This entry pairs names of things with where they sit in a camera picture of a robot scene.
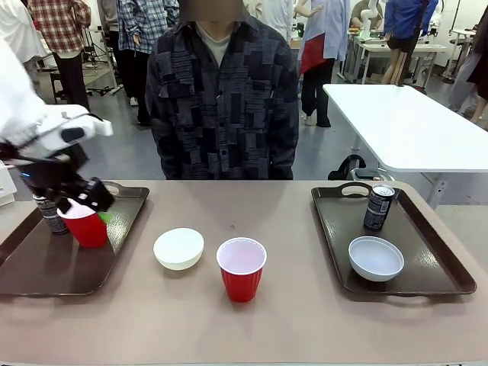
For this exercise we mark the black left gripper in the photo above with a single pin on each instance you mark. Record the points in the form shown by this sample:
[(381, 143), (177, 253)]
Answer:
[(49, 175)]

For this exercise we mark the red plastic cup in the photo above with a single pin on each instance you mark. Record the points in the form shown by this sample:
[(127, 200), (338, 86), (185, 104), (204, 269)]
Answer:
[(241, 282), (87, 232)]

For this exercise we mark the black can white print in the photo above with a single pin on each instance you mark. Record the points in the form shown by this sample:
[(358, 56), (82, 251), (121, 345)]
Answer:
[(53, 221)]

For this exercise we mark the black can yellow print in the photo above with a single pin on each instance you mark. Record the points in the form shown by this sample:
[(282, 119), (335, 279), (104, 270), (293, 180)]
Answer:
[(377, 213)]

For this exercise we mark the grey bowl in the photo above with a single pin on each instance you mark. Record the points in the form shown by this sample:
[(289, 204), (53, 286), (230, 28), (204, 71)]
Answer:
[(375, 263)]

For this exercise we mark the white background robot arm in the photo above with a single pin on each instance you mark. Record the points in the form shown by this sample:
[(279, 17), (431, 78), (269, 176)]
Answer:
[(369, 19)]

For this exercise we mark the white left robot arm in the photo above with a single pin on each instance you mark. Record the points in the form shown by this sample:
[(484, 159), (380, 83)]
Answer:
[(15, 99)]

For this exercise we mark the brown plastic tray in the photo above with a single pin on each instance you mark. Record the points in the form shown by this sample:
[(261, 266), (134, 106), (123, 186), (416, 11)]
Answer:
[(335, 244), (76, 267)]

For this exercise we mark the white box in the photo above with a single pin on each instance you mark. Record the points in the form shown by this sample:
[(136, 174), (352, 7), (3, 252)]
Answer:
[(7, 187)]

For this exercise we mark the white bowl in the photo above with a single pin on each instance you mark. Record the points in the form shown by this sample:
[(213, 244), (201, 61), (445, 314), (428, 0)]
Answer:
[(178, 251)]

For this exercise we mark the person in patchwork shirt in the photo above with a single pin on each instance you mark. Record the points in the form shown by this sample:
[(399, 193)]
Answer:
[(221, 114)]

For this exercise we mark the person in white clothes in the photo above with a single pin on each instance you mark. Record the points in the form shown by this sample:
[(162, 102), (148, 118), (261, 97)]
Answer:
[(15, 34)]

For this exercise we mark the person in red plaid shirt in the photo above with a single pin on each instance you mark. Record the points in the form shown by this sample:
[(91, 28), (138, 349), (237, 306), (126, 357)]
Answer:
[(57, 23)]

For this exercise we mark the person in blue plaid shirt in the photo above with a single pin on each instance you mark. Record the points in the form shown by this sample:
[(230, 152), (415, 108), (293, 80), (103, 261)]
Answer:
[(141, 23)]

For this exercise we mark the black chair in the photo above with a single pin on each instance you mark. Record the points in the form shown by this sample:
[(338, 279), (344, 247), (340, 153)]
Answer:
[(350, 165)]

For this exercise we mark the person in blue shirt red apron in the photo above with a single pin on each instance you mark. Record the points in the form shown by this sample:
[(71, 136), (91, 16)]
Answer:
[(324, 30)]

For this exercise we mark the white table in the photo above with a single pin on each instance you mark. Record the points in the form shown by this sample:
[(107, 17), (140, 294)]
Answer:
[(400, 122)]

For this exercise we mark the white background desk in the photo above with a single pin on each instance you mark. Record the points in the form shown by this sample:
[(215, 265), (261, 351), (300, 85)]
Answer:
[(400, 47)]

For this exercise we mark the person in grey trousers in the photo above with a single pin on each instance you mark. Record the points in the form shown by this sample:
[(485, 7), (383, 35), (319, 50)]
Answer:
[(476, 68)]

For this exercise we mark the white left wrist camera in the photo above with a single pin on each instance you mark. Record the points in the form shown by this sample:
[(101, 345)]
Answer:
[(102, 128)]

